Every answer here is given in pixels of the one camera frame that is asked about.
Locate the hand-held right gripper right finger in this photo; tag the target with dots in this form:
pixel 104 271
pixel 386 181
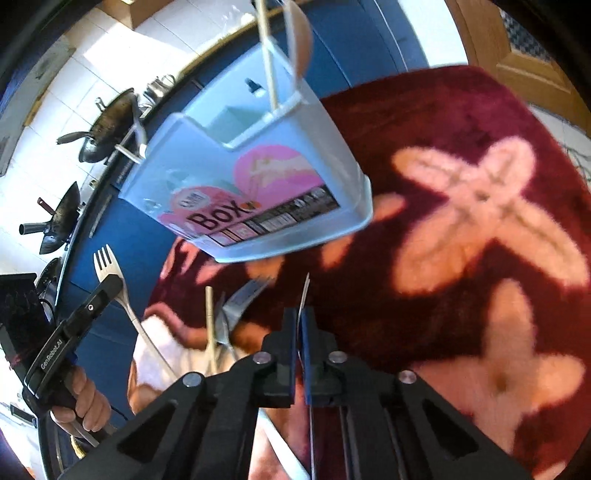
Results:
pixel 311 355

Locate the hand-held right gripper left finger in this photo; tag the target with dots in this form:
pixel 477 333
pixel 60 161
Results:
pixel 293 350

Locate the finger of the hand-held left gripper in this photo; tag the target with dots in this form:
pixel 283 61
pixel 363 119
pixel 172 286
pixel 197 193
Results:
pixel 99 300

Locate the cream plastic fork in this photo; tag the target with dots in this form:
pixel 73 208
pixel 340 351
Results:
pixel 107 265

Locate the light blue utensil box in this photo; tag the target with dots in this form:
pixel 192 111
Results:
pixel 277 184

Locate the white-tipped wooden chopstick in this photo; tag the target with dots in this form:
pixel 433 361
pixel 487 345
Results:
pixel 268 55

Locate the person's left hand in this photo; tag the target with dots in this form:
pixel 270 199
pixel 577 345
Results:
pixel 90 406

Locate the small dark pan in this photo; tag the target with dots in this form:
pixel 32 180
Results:
pixel 48 279

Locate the small black wok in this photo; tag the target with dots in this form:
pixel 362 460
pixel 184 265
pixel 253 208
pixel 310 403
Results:
pixel 60 221

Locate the dark red floral blanket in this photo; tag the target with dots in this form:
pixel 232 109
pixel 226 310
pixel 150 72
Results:
pixel 415 323

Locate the large black wok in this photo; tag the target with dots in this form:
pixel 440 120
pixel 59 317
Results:
pixel 108 120

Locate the grey range hood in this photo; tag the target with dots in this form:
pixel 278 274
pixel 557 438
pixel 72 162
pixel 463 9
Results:
pixel 27 115

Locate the metal kettle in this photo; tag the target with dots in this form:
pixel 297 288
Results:
pixel 159 87

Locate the blue base cabinets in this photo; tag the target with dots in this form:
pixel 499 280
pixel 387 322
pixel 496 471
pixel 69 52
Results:
pixel 360 37

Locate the wooden door with glass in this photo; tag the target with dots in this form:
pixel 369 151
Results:
pixel 508 69

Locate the blue wall cabinet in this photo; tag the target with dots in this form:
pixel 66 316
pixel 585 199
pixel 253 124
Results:
pixel 129 11

